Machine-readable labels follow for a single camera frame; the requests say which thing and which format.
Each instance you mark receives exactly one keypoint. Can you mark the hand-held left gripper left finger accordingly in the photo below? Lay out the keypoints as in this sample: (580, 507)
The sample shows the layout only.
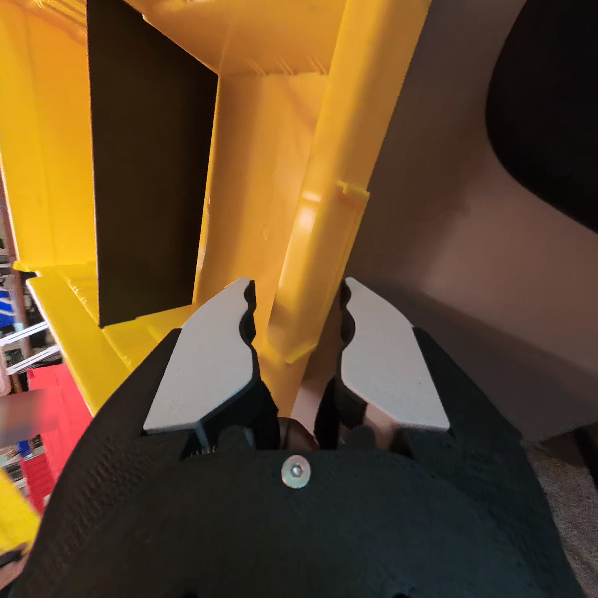
(201, 364)

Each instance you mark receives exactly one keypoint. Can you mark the red plastic bin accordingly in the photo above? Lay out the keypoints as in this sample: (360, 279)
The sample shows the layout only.
(65, 387)

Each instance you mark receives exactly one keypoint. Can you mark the yellow plastic bin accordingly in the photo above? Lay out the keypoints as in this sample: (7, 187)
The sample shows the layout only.
(261, 140)

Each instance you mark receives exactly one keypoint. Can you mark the person's left hand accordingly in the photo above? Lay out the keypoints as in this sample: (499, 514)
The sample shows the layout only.
(294, 435)

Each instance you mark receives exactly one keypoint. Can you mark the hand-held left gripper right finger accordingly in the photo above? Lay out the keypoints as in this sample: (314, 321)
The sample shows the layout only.
(392, 369)

